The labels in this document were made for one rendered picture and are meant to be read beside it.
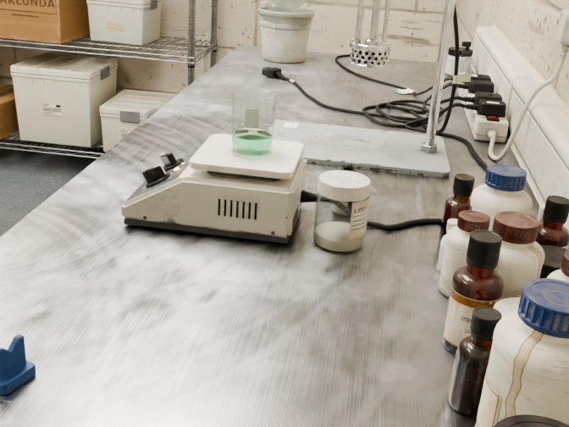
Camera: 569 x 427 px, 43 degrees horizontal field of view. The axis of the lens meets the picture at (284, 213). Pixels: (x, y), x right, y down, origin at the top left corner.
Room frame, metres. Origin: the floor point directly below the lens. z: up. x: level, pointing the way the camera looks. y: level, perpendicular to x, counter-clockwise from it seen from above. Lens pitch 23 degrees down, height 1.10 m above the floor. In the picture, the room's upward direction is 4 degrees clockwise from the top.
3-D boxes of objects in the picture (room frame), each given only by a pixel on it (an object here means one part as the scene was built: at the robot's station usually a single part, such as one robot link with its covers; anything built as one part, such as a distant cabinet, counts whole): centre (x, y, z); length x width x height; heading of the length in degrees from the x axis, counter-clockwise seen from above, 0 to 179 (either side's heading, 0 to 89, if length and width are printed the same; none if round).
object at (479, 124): (1.43, -0.38, 0.77); 0.40 x 0.06 x 0.04; 173
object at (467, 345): (0.48, -0.16, 0.79); 0.03 x 0.03 x 0.08
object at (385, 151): (1.14, -0.11, 0.76); 0.30 x 0.20 x 0.01; 83
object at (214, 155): (0.82, 0.05, 0.83); 0.12 x 0.12 x 0.01; 83
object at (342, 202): (0.77, -0.06, 0.79); 0.06 x 0.06 x 0.08
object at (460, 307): (0.56, -0.17, 0.80); 0.04 x 0.04 x 0.11
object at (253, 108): (0.81, 0.04, 0.87); 0.06 x 0.05 x 0.08; 35
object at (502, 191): (0.73, -0.23, 0.81); 0.06 x 0.06 x 0.11
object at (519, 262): (0.61, -0.21, 0.80); 0.06 x 0.06 x 0.11
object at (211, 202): (0.82, 0.07, 0.79); 0.22 x 0.13 x 0.08; 83
